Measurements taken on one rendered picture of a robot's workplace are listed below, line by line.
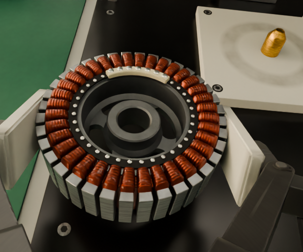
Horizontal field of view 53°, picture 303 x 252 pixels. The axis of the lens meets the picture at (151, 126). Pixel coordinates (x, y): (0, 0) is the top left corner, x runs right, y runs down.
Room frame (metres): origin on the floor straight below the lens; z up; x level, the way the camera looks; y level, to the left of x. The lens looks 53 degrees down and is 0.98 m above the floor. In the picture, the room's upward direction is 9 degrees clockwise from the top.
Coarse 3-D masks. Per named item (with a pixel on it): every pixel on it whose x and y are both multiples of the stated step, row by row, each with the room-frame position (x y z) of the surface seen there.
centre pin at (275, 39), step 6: (276, 30) 0.28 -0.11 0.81; (282, 30) 0.28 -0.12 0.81; (270, 36) 0.27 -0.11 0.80; (276, 36) 0.27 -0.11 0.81; (282, 36) 0.27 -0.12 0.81; (264, 42) 0.28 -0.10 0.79; (270, 42) 0.27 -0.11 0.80; (276, 42) 0.27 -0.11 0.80; (282, 42) 0.27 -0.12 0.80; (264, 48) 0.27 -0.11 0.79; (270, 48) 0.27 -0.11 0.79; (276, 48) 0.27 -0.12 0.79; (264, 54) 0.27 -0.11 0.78; (270, 54) 0.27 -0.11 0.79; (276, 54) 0.27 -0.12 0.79
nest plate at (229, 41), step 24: (216, 24) 0.31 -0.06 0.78; (240, 24) 0.32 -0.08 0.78; (264, 24) 0.33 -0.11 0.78; (288, 24) 0.33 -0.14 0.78; (216, 48) 0.27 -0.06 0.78; (240, 48) 0.27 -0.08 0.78; (288, 48) 0.29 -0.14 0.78; (216, 72) 0.23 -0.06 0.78; (240, 72) 0.24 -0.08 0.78; (264, 72) 0.24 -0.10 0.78; (288, 72) 0.25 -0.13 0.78; (240, 96) 0.20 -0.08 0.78; (264, 96) 0.21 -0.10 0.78; (288, 96) 0.21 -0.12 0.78
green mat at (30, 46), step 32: (0, 0) 0.34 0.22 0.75; (32, 0) 0.35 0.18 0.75; (64, 0) 0.36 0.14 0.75; (0, 32) 0.28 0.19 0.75; (32, 32) 0.29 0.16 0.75; (64, 32) 0.30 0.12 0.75; (0, 64) 0.23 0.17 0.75; (32, 64) 0.24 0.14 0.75; (64, 64) 0.24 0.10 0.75; (0, 96) 0.18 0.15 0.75; (32, 160) 0.12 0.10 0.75
